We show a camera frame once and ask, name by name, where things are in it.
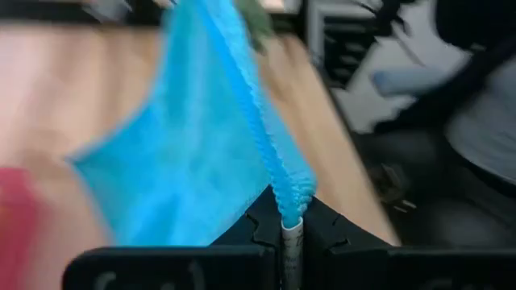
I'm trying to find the black diagonal desk beam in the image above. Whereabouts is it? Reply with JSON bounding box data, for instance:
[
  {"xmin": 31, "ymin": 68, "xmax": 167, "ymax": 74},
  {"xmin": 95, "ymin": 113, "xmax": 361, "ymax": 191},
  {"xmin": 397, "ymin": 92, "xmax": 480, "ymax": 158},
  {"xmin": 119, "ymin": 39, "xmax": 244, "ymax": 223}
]
[{"xmin": 372, "ymin": 38, "xmax": 516, "ymax": 134}]

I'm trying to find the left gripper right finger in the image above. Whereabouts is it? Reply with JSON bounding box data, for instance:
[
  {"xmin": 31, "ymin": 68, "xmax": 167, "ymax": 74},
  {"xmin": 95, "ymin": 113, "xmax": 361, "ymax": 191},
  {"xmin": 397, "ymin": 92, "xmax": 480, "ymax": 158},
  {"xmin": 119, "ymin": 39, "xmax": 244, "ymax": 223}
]
[{"xmin": 302, "ymin": 196, "xmax": 516, "ymax": 290}]

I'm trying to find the green artificial plant ball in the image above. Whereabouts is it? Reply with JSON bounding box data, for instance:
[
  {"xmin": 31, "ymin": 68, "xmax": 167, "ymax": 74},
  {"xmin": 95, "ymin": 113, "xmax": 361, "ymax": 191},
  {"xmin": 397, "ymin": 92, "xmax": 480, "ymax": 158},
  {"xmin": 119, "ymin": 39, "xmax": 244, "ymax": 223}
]
[{"xmin": 235, "ymin": 0, "xmax": 276, "ymax": 52}]

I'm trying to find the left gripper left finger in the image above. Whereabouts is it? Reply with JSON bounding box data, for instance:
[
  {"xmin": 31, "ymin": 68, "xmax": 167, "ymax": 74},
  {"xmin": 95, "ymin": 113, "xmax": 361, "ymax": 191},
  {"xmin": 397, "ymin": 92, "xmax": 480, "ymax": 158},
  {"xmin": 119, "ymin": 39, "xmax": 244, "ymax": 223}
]
[{"xmin": 62, "ymin": 185, "xmax": 282, "ymax": 290}]

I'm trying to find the pink translucent plastic bin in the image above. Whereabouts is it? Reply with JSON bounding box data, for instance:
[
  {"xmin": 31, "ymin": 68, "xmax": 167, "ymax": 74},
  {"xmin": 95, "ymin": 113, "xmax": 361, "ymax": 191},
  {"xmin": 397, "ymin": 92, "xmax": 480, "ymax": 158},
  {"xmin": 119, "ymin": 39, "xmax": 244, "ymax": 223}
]
[{"xmin": 0, "ymin": 167, "xmax": 44, "ymax": 290}]

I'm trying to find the blue microfiber towel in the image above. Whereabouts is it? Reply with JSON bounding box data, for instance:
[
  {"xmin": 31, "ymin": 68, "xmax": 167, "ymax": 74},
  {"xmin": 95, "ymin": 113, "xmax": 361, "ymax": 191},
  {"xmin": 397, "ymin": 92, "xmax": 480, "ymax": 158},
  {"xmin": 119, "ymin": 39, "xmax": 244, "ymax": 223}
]
[{"xmin": 66, "ymin": 0, "xmax": 318, "ymax": 290}]

